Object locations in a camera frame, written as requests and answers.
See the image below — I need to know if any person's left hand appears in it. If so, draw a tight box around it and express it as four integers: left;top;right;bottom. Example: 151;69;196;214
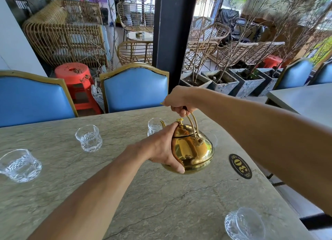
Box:
127;122;186;174

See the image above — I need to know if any person's right hand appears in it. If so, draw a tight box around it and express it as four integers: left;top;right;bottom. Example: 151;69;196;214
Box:
163;85;202;118

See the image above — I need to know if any golden metal teapot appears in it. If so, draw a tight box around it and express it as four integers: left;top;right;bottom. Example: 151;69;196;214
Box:
160;106;215;175

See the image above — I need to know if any person's left forearm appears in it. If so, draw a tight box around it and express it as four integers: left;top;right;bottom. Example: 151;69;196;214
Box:
27;144;142;240

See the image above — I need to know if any person's right forearm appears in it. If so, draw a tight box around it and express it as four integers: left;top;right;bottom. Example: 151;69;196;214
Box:
195;88;332;217

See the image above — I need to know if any clear patterned glass cup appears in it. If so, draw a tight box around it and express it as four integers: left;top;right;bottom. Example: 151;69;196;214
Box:
147;117;165;137
75;125;103;153
225;207;266;240
0;149;43;183

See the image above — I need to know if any grey square planter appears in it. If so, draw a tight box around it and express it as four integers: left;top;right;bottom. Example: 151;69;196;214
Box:
179;71;213;89
228;68;266;98
255;68;284;97
201;70;240;95

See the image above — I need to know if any blue gold-framed chair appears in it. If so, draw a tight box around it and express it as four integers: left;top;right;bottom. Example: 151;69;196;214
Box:
0;70;78;128
308;59;332;86
99;62;170;114
272;58;314;91

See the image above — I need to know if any rattan chair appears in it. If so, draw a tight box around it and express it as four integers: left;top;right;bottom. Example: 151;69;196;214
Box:
207;42;259;68
116;1;155;33
190;17;231;43
241;42;285;65
183;41;219;72
117;41;154;66

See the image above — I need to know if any black oval table plaque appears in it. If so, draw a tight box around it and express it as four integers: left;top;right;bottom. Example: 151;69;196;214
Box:
229;154;253;180

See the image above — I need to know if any black pillar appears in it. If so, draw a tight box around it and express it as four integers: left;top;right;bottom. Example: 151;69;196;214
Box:
152;0;199;93

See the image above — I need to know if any small white table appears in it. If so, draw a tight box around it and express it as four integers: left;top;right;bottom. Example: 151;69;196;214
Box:
127;31;154;42

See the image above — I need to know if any red plastic stool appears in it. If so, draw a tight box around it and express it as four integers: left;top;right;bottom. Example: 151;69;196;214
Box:
54;62;102;116
261;55;283;69

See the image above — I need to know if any black leather armchair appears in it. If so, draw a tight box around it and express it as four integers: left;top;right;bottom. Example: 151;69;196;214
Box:
215;8;268;43

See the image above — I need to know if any grey neighbouring table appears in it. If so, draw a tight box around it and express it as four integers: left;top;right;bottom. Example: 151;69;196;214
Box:
266;83;332;130

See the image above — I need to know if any rattan sofa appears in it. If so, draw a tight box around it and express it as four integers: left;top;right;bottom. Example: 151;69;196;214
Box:
22;0;109;68

